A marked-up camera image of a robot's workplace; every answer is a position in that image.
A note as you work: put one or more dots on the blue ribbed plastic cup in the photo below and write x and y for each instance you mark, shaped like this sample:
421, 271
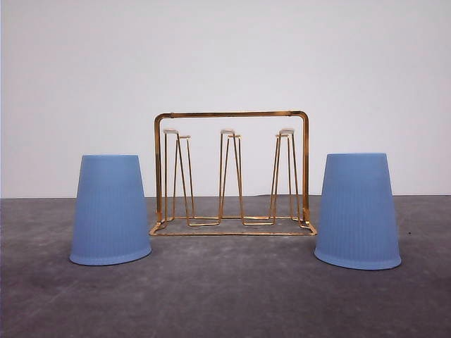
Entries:
357, 226
110, 221

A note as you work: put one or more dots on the gold wire cup rack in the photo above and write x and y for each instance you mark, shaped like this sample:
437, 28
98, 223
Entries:
191, 219

